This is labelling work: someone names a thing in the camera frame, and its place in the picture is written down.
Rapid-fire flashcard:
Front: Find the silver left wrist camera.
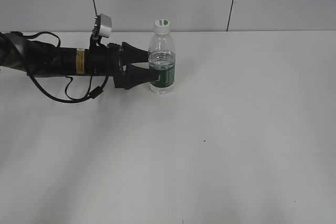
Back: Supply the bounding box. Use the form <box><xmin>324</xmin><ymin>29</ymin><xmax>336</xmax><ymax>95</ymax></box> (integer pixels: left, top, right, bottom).
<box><xmin>92</xmin><ymin>13</ymin><xmax>112</xmax><ymax>38</ymax></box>

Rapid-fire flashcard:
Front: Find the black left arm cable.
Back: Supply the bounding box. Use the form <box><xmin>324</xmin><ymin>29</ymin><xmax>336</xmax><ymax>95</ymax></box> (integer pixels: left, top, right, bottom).
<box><xmin>26</xmin><ymin>31</ymin><xmax>108</xmax><ymax>103</ymax></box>

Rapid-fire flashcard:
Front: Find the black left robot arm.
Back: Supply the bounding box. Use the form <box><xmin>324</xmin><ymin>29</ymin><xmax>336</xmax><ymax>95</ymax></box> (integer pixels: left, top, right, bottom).
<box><xmin>1</xmin><ymin>32</ymin><xmax>159</xmax><ymax>90</ymax></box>

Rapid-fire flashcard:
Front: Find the clear green-label water bottle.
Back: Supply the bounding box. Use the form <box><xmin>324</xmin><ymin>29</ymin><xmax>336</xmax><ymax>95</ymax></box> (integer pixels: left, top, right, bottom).
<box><xmin>149</xmin><ymin>28</ymin><xmax>176</xmax><ymax>94</ymax></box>

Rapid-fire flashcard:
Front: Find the white green bottle cap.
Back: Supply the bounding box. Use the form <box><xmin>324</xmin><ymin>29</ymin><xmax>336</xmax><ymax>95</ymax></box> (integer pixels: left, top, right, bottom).
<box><xmin>154</xmin><ymin>19</ymin><xmax>171</xmax><ymax>35</ymax></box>

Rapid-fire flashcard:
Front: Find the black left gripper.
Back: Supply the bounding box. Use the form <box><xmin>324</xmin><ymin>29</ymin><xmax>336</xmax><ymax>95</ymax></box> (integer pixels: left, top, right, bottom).
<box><xmin>88</xmin><ymin>41</ymin><xmax>159</xmax><ymax>90</ymax></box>

